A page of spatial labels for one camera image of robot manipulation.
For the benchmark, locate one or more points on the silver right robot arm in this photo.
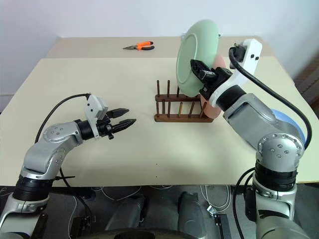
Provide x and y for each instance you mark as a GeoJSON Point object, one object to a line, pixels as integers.
{"type": "Point", "coordinates": [251, 114]}

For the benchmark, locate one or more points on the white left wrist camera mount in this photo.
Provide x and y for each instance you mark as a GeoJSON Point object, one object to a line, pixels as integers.
{"type": "Point", "coordinates": [92, 107]}

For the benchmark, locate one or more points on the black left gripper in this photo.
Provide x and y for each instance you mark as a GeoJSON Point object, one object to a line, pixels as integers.
{"type": "Point", "coordinates": [107, 125]}

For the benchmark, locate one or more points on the pink plate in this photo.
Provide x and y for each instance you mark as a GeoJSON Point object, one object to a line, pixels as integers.
{"type": "Point", "coordinates": [211, 109]}

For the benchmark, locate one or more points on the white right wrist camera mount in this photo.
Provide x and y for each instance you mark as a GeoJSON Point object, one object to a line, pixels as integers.
{"type": "Point", "coordinates": [253, 53]}

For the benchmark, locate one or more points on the dark brown ribbed furniture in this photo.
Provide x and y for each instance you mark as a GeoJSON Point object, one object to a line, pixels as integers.
{"type": "Point", "coordinates": [310, 82]}

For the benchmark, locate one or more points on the blue plate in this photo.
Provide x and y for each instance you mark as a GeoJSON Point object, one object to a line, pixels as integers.
{"type": "Point", "coordinates": [286, 119]}

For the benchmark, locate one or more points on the green plate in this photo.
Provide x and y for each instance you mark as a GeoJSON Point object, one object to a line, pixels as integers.
{"type": "Point", "coordinates": [197, 44]}

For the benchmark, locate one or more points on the black device under table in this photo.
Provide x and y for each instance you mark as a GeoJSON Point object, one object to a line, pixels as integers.
{"type": "Point", "coordinates": [83, 224]}

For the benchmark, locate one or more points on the dark rounded robot leg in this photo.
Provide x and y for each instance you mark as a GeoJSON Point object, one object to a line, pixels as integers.
{"type": "Point", "coordinates": [129, 214]}
{"type": "Point", "coordinates": [192, 214]}

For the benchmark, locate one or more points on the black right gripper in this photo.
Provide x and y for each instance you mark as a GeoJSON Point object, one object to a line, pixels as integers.
{"type": "Point", "coordinates": [220, 77]}

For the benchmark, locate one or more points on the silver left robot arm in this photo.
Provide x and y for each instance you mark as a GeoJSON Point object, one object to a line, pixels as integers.
{"type": "Point", "coordinates": [49, 152]}

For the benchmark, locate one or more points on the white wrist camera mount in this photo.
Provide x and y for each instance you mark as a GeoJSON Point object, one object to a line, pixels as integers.
{"type": "Point", "coordinates": [92, 107]}
{"type": "Point", "coordinates": [253, 53]}

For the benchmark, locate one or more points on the wooden dish rack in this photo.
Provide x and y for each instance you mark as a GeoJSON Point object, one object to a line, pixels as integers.
{"type": "Point", "coordinates": [182, 119]}

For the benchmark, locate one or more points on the small metal connector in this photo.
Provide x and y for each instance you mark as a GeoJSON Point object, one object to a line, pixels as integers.
{"type": "Point", "coordinates": [211, 211]}

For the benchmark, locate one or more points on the black box under table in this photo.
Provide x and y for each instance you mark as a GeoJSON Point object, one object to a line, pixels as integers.
{"type": "Point", "coordinates": [223, 229]}

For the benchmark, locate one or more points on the dark round robot base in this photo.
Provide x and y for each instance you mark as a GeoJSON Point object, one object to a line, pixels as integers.
{"type": "Point", "coordinates": [139, 235]}

